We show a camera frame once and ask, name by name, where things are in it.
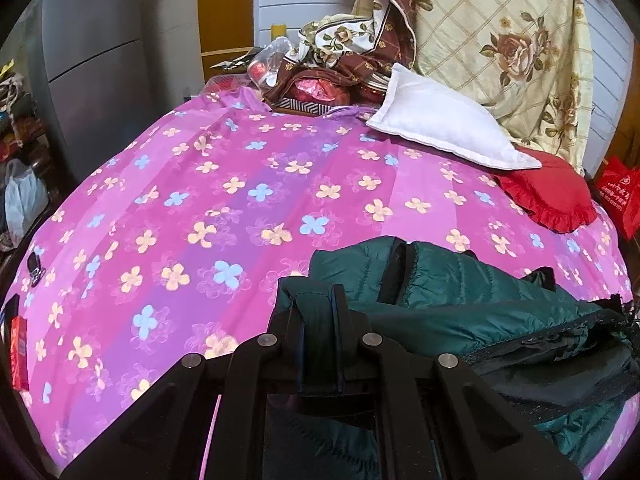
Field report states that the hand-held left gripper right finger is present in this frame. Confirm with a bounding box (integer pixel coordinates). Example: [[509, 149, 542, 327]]
[[329, 284, 557, 480]]

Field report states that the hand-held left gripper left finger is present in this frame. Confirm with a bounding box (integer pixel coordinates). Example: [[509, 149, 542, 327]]
[[60, 304, 307, 480]]

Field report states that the green puffer jacket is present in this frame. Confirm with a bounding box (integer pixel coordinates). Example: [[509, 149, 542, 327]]
[[262, 236, 637, 480]]

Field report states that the pink floral bedsheet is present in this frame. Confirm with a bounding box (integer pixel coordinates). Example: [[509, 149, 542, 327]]
[[0, 85, 633, 480]]

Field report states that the striped box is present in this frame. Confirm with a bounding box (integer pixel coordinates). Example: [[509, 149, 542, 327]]
[[270, 97, 333, 118]]

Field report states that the white pillow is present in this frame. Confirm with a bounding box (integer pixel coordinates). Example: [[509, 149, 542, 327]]
[[365, 62, 543, 171]]

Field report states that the red ruffled pillow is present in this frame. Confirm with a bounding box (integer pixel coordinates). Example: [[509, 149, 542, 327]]
[[492, 149, 599, 234]]

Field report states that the pink shiny package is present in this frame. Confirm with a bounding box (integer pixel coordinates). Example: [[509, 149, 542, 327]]
[[294, 76, 348, 107]]

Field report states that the red packet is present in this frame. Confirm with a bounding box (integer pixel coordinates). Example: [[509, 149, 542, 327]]
[[9, 316, 28, 392]]

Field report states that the clear plastic jar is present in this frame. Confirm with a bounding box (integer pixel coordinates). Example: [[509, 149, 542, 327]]
[[247, 36, 293, 88]]

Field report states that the white plastic bag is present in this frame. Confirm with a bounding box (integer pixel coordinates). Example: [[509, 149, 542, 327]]
[[4, 159, 48, 243]]

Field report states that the red shopping bag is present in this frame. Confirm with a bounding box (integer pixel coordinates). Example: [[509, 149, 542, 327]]
[[592, 155, 640, 241]]

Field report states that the brown floral blanket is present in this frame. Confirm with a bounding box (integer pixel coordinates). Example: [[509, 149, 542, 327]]
[[262, 0, 418, 111]]

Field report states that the cream floral quilt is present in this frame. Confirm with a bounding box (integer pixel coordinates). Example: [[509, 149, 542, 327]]
[[352, 0, 596, 177]]

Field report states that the yellow wooden door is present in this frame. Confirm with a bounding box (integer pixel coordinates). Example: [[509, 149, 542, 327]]
[[196, 0, 257, 86]]

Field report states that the grey cabinet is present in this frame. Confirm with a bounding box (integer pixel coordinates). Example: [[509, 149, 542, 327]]
[[27, 0, 168, 181]]

